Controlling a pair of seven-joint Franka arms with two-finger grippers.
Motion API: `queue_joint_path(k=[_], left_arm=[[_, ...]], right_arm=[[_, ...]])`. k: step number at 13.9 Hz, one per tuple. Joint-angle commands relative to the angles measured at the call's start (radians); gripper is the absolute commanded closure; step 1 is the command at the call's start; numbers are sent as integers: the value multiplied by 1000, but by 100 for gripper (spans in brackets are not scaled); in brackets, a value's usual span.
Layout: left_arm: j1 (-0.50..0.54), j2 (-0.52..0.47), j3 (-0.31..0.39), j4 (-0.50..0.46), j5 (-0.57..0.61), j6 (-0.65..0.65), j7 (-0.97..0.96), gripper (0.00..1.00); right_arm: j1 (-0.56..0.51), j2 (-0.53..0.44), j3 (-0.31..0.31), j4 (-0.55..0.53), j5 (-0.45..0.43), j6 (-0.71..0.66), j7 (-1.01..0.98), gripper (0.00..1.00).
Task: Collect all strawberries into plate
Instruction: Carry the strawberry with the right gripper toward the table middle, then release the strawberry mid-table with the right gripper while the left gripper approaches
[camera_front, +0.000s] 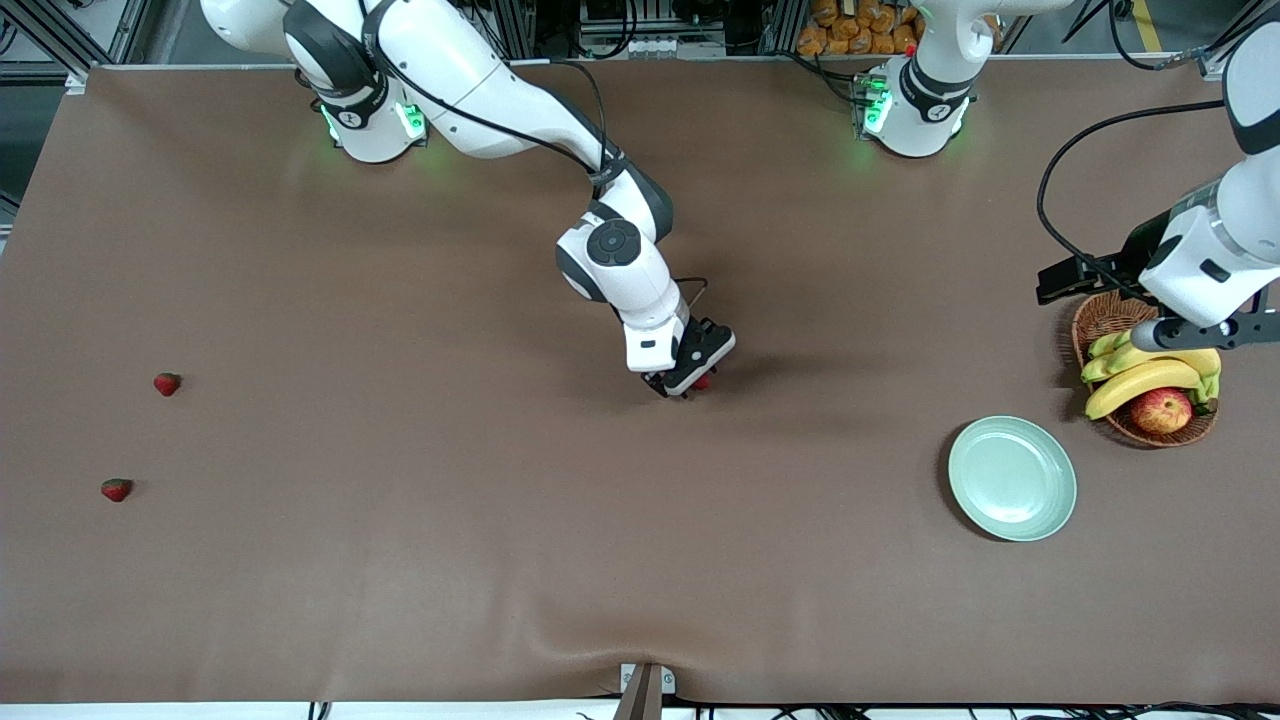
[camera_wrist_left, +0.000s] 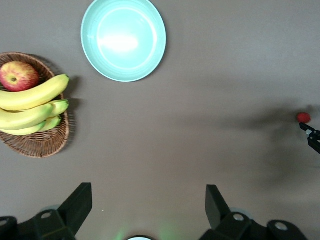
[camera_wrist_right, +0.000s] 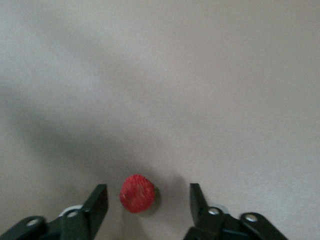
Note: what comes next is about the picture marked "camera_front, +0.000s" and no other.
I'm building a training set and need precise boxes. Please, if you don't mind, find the pile of bread buns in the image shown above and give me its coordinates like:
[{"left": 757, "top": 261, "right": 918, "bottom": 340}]
[{"left": 797, "top": 0, "right": 926, "bottom": 57}]

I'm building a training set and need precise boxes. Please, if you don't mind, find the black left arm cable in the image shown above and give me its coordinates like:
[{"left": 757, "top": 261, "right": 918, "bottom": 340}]
[{"left": 1036, "top": 98, "right": 1229, "bottom": 301}]

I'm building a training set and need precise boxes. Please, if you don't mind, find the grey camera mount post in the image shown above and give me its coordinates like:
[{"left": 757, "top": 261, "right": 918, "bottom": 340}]
[{"left": 620, "top": 663, "right": 676, "bottom": 720}]

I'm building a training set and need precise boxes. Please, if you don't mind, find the aluminium frame profile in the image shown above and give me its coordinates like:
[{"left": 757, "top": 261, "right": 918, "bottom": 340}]
[
  {"left": 1160, "top": 40, "right": 1233, "bottom": 81},
  {"left": 105, "top": 0, "right": 153, "bottom": 67},
  {"left": 762, "top": 0, "right": 801, "bottom": 56},
  {"left": 500, "top": 0, "right": 536, "bottom": 61}
]

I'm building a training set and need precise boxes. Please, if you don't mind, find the pale green round plate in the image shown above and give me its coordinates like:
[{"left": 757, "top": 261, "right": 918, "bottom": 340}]
[{"left": 947, "top": 415, "right": 1079, "bottom": 544}]

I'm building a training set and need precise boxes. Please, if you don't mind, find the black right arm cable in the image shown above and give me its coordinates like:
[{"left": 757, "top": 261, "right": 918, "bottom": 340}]
[{"left": 365, "top": 0, "right": 711, "bottom": 313}]

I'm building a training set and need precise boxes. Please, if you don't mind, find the white terminal strip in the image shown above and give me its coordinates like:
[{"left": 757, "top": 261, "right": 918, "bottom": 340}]
[{"left": 578, "top": 35, "right": 728, "bottom": 59}]

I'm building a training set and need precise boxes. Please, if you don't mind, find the large yellow banana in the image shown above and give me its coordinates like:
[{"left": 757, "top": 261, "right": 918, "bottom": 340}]
[{"left": 1082, "top": 345, "right": 1223, "bottom": 401}]

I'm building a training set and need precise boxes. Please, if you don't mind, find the woven wicker fruit basket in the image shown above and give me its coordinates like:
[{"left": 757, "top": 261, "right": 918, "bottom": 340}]
[{"left": 1072, "top": 289, "right": 1219, "bottom": 448}]

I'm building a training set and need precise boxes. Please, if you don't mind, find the table cover mat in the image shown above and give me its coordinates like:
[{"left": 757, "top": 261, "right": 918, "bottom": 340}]
[{"left": 0, "top": 57, "right": 1280, "bottom": 706}]

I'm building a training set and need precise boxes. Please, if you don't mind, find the red yellow apple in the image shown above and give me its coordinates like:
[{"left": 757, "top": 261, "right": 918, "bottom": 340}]
[{"left": 1130, "top": 387, "right": 1194, "bottom": 435}]

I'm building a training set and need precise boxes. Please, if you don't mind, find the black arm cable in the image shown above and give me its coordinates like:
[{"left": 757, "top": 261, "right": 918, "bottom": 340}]
[
  {"left": 365, "top": 0, "right": 711, "bottom": 313},
  {"left": 1036, "top": 98, "right": 1229, "bottom": 301}
]

